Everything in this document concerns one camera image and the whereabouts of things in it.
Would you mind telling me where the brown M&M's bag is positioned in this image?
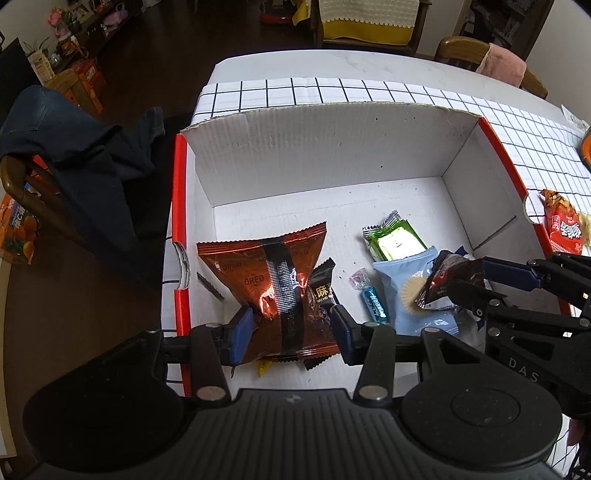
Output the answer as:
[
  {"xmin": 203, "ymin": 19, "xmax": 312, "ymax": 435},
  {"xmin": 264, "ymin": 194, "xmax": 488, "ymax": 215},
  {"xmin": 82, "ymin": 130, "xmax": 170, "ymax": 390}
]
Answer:
[{"xmin": 415, "ymin": 250, "xmax": 485, "ymax": 311}]

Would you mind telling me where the copper Oreo snack bag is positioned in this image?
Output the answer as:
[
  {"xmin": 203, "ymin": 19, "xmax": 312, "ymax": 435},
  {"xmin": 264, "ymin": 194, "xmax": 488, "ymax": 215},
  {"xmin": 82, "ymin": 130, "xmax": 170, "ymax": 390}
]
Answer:
[{"xmin": 197, "ymin": 222, "xmax": 339, "ymax": 364}]

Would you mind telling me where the small blue candy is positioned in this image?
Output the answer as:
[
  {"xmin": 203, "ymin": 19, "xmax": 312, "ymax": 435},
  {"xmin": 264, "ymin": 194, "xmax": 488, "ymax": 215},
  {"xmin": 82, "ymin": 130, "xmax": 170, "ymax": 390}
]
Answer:
[{"xmin": 361, "ymin": 285, "xmax": 390, "ymax": 324}]

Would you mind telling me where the small pink candy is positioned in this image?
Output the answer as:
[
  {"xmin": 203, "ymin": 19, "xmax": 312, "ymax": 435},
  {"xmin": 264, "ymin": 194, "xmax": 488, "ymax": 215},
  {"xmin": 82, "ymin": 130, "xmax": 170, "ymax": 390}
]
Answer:
[{"xmin": 349, "ymin": 268, "xmax": 372, "ymax": 291}]

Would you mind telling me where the black sesame snack packet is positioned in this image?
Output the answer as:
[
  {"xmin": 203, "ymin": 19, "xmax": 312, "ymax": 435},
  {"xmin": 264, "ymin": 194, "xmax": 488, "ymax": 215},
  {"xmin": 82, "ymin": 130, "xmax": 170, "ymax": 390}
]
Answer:
[{"xmin": 308, "ymin": 258, "xmax": 339, "ymax": 311}]

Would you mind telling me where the light blue biscuit packet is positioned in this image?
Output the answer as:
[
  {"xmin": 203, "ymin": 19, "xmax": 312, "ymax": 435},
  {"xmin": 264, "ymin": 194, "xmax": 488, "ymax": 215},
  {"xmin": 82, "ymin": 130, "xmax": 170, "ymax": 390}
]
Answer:
[{"xmin": 373, "ymin": 246, "xmax": 459, "ymax": 337}]

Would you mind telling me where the red snack bag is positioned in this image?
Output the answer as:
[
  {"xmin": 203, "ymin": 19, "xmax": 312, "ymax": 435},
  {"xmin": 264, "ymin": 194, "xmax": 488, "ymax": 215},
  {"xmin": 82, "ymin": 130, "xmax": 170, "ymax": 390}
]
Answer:
[{"xmin": 540, "ymin": 189, "xmax": 585, "ymax": 255}]

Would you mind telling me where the green snack packet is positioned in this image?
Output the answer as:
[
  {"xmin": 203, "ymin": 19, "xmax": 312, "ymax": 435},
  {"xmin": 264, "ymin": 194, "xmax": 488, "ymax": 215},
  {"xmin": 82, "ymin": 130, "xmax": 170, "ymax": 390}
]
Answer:
[{"xmin": 362, "ymin": 210, "xmax": 428, "ymax": 262}]

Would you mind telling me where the white grid tablecloth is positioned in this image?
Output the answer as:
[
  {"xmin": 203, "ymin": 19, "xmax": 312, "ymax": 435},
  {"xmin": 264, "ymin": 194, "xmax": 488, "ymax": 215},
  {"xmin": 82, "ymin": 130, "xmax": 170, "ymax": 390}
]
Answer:
[{"xmin": 191, "ymin": 75, "xmax": 591, "ymax": 478}]

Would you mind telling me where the red and white cardboard box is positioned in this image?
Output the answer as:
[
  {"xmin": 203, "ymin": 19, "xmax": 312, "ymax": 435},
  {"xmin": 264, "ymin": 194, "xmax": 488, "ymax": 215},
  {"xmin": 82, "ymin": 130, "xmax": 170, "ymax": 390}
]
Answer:
[{"xmin": 161, "ymin": 101, "xmax": 574, "ymax": 398}]

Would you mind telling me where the chair with dark blue jacket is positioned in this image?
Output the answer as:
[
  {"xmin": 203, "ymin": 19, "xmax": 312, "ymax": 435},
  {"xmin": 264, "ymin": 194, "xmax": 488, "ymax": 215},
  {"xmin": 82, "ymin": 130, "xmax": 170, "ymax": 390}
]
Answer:
[{"xmin": 1, "ymin": 86, "xmax": 165, "ymax": 252}]

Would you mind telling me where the wooden chair with pink cloth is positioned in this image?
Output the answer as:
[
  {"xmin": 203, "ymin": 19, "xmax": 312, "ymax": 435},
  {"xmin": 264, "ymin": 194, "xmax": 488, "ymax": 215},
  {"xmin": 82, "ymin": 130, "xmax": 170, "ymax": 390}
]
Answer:
[{"xmin": 434, "ymin": 36, "xmax": 548, "ymax": 99}]

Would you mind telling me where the cream covered sofa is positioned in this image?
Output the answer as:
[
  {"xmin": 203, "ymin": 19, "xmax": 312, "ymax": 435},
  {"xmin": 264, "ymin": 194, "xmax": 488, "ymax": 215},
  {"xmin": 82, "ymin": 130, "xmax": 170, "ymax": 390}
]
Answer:
[{"xmin": 293, "ymin": 0, "xmax": 432, "ymax": 56}]

